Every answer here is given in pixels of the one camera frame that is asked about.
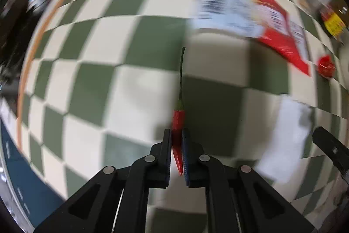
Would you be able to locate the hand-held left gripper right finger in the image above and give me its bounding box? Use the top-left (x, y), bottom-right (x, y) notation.
top-left (182, 128), bottom-right (317, 233)

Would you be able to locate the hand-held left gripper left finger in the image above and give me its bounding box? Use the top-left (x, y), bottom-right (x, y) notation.
top-left (34, 128), bottom-right (173, 233)

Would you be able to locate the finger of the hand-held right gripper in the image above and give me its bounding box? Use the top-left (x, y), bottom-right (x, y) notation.
top-left (312, 126), bottom-right (349, 186)

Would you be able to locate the red chili pepper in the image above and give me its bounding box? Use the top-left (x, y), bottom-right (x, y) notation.
top-left (171, 46), bottom-right (186, 177)

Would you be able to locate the white tissue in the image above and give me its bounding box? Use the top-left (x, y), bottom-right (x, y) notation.
top-left (256, 95), bottom-right (315, 185)

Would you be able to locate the red snack packet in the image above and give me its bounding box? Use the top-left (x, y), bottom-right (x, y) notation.
top-left (244, 0), bottom-right (313, 78)

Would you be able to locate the dark glass sauce bottle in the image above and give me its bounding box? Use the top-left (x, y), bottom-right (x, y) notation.
top-left (318, 0), bottom-right (349, 44)

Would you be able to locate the green checkered table mat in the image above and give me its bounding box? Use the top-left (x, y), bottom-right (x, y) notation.
top-left (16, 0), bottom-right (349, 233)

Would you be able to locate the white printed plastic packet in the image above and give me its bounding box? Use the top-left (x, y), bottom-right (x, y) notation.
top-left (195, 0), bottom-right (264, 38)

